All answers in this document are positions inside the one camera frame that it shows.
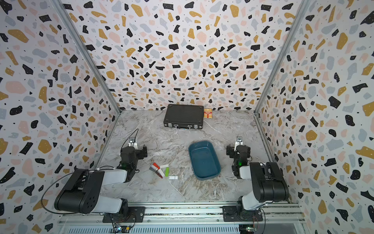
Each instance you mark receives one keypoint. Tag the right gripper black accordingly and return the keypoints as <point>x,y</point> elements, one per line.
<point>229,149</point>

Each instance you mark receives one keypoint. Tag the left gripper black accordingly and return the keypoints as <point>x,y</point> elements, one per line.
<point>140,151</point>

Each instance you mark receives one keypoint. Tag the white lavender usb flash drive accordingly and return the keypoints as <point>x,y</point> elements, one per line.
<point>160,171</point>

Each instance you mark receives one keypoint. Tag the green usb flash drive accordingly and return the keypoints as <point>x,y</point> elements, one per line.
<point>166,170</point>

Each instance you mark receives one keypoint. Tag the teal plastic storage box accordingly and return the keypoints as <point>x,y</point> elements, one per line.
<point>204,160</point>

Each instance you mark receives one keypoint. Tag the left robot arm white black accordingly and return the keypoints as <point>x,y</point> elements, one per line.
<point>81,193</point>

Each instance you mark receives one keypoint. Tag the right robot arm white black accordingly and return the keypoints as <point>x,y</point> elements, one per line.
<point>268,184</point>

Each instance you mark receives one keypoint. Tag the small yellow red box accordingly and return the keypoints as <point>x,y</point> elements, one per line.
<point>208,113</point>

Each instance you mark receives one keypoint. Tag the black briefcase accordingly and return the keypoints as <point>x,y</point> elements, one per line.
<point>184,116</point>

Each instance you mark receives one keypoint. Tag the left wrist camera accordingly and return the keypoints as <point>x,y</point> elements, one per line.
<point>133,143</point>

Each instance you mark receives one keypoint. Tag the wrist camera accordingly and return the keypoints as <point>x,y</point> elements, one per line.
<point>133,143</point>
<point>239,141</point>

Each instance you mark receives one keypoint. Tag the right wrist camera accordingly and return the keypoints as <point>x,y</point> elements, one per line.
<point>239,141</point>

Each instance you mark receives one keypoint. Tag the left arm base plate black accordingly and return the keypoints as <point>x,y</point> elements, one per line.
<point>132,214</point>

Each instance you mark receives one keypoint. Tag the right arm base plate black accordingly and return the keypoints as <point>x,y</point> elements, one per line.
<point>242,215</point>

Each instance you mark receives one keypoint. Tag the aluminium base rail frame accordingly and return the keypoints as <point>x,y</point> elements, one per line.
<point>192,218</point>

